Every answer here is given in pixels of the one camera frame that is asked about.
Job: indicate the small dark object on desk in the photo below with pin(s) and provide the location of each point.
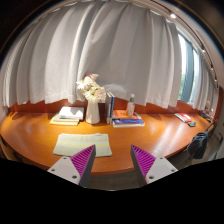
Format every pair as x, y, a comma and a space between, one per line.
192, 124

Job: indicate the white book on stack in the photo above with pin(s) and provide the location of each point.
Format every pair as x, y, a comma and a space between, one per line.
71, 112

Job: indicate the orange flat book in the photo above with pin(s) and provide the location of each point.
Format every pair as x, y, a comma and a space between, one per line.
123, 114

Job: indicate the blue flat book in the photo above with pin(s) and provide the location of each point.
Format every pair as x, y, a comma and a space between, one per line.
128, 123

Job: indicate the white ceramic vase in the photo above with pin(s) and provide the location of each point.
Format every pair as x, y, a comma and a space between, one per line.
92, 113

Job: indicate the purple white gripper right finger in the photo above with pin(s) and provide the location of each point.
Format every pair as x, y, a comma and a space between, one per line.
149, 168

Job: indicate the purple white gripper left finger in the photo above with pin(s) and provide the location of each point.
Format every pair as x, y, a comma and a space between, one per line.
77, 168

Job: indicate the large white curtain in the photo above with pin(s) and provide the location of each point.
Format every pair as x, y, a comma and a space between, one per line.
132, 50

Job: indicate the red white book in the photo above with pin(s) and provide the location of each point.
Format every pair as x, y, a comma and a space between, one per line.
183, 117

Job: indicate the yellow book under stack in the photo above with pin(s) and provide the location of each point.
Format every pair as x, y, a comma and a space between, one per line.
57, 120

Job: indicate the white flower bouquet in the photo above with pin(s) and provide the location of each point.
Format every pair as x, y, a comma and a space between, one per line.
89, 88

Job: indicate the light green folded towel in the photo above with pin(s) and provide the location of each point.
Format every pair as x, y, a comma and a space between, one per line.
70, 144

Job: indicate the clear plastic bottle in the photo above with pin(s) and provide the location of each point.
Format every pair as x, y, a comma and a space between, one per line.
131, 106

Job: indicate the right white curtain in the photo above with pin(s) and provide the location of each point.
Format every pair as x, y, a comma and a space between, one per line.
206, 97

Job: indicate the window with frame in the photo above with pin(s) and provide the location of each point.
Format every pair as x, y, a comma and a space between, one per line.
190, 70

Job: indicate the upright blue grey books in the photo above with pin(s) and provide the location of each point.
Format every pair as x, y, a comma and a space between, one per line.
109, 107

